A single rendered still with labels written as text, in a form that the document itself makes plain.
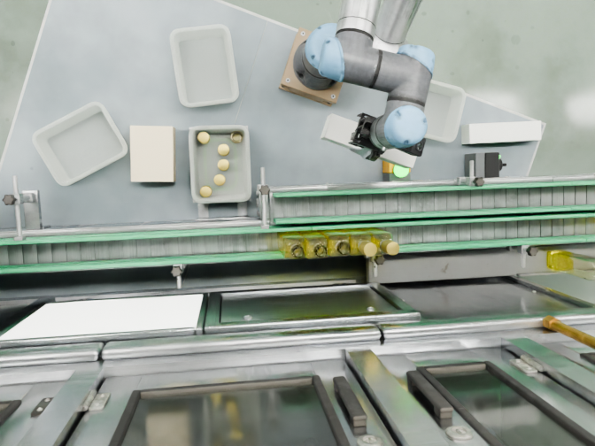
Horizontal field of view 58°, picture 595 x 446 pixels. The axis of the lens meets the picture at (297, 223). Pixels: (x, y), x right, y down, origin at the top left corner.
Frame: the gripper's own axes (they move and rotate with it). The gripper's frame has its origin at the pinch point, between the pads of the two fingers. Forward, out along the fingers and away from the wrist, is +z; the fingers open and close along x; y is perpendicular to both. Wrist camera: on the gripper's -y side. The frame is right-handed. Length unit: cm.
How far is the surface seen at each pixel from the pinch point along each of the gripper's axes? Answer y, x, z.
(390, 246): -11.3, 23.5, -7.0
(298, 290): 3.9, 43.0, 8.2
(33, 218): 79, 48, 23
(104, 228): 59, 44, 21
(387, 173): -15.0, 3.2, 28.9
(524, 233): -60, 8, 21
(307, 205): 6.9, 20.6, 21.2
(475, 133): -38, -18, 28
